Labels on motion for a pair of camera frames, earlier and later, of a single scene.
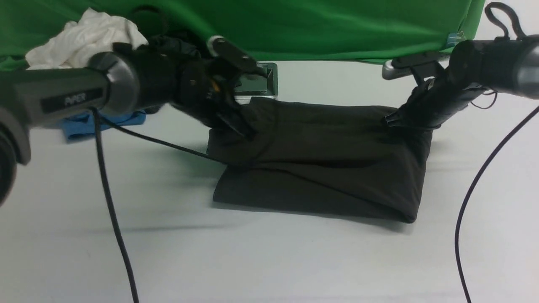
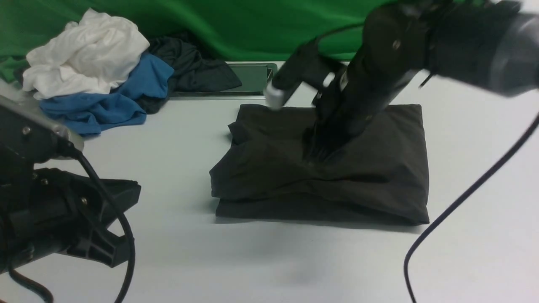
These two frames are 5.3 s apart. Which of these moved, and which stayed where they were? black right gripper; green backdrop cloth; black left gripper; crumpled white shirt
Moved: black left gripper; black right gripper
Stayed: green backdrop cloth; crumpled white shirt
